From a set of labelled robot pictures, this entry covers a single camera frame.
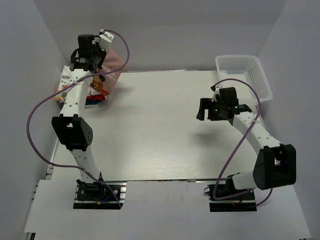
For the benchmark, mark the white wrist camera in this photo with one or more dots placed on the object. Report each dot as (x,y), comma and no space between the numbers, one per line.
(105,39)
(216,92)

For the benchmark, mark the pink pixel-print t-shirt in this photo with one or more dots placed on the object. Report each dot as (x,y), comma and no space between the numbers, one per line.
(105,84)

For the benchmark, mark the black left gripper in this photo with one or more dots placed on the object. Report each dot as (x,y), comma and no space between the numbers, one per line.
(102,52)

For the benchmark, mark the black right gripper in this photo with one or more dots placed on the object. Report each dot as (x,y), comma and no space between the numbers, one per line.
(207,104)

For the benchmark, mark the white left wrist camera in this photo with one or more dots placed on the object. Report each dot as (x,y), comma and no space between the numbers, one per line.
(105,39)

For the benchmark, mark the white plastic mesh basket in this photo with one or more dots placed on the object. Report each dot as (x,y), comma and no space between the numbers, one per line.
(246,68)

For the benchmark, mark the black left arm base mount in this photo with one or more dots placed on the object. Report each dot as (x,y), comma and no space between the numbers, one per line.
(95,196)

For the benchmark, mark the red folded t-shirt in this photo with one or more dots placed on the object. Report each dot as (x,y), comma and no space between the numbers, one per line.
(97,97)

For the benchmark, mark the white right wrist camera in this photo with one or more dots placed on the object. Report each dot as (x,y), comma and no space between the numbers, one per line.
(216,92)

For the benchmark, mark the blue folded t-shirt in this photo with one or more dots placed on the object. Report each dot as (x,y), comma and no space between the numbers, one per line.
(93,102)

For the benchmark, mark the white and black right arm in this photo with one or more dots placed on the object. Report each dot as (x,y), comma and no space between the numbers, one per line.
(276,163)

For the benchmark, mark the white cartoon-print folded t-shirt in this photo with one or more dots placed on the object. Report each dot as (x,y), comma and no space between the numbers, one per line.
(67,77)

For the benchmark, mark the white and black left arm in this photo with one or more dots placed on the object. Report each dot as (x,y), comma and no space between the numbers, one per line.
(70,127)

